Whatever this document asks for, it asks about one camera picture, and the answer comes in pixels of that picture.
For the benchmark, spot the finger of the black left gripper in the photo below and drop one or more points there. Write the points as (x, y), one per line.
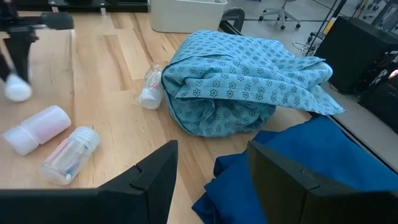
(20, 56)
(3, 68)

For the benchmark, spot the black stand pole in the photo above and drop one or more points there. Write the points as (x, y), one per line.
(326, 21)

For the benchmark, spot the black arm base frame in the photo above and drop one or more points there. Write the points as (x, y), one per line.
(93, 4)

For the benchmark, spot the clear bottle in plastic wrap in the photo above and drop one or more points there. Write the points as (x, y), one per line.
(151, 90)

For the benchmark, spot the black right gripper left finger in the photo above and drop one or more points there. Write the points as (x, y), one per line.
(146, 193)

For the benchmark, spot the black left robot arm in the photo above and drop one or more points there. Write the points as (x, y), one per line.
(7, 6)

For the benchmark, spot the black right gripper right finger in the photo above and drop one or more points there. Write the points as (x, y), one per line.
(295, 199)

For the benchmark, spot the clear bottle with white cap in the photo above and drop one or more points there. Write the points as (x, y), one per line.
(70, 155)

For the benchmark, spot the dark blue cloth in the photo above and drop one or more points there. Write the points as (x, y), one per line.
(326, 149)

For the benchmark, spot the white plastic bin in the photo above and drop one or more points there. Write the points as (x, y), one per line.
(186, 15)

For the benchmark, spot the dark blue knitted fabric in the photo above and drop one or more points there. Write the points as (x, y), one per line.
(236, 84)

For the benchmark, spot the grey office chair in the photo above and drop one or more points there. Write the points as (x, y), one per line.
(281, 14)

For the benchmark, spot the black computer case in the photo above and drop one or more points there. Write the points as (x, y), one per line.
(351, 53)

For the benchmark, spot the black equipment with pink light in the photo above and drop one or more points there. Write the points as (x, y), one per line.
(381, 99)

